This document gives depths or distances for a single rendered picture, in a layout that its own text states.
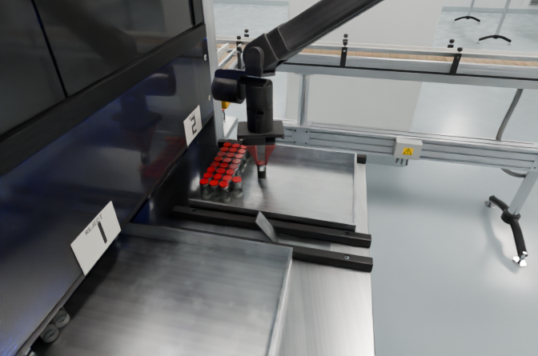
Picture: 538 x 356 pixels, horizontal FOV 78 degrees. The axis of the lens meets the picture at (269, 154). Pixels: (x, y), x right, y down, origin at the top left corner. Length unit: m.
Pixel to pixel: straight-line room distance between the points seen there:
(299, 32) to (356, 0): 0.11
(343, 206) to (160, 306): 0.41
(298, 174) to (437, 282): 1.19
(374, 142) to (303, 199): 1.06
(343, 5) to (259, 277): 0.49
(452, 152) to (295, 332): 1.46
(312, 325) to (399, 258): 1.37
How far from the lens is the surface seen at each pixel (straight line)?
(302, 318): 0.58
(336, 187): 0.80
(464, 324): 1.79
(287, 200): 0.75
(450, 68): 1.64
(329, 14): 0.64
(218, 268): 0.63
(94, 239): 0.53
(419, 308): 1.75
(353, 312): 0.59
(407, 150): 1.75
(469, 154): 1.90
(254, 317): 0.57
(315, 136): 1.76
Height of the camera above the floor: 1.37
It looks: 33 degrees down
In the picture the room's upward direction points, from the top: straight up
